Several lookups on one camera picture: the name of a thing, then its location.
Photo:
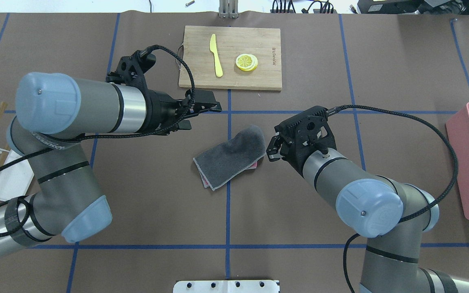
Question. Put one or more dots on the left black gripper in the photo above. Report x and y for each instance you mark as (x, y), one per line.
(162, 110)

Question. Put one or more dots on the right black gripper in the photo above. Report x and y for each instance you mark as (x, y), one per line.
(290, 155)

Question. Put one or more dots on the grey and pink cloth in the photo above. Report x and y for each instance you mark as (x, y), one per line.
(219, 164)

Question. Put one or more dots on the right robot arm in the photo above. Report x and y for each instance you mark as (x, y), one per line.
(372, 206)

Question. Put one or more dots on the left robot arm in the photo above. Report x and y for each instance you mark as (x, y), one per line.
(53, 114)

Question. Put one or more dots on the yellow plastic knife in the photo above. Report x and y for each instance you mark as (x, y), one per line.
(213, 49)

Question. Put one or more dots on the yellow lemon slices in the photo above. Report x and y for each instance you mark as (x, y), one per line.
(247, 62)

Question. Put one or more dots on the bamboo cutting board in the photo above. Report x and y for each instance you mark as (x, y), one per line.
(264, 43)

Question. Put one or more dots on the white mounting plate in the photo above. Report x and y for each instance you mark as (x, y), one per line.
(227, 286)

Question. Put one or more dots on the white rectangular tray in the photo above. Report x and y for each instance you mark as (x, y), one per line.
(15, 180)

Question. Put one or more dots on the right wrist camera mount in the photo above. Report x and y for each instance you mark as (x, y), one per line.
(309, 127)

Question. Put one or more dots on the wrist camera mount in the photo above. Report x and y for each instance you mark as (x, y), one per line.
(131, 70)
(309, 127)

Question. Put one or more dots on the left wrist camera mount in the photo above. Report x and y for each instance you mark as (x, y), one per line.
(131, 70)

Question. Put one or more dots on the aluminium frame post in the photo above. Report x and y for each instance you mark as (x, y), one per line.
(228, 9)

